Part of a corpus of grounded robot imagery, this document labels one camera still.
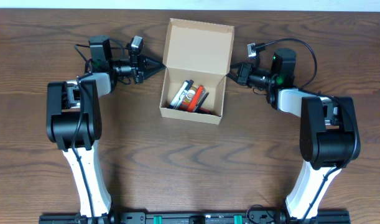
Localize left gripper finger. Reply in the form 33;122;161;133
142;65;165;80
144;56;165;67

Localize blue whiteboard marker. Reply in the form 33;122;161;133
168;80;190;108

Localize red and black stapler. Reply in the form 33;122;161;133
187;86;209;112

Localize cardboard box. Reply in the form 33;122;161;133
159;18;234;124

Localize black whiteboard marker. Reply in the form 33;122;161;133
173;79;195;110

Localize yellow tape roll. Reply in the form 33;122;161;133
182;87;197;105

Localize red utility knife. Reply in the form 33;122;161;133
178;102;211;114

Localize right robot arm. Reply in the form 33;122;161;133
228;63;361;223

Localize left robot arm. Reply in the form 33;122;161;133
46;53;164;223

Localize right black cable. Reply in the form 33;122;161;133
254;37;360;224

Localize black cable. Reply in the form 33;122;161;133
254;37;360;224
70;37;128;224

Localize left black cable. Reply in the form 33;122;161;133
70;37;128;224

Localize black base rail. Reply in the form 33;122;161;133
39;207;351;224

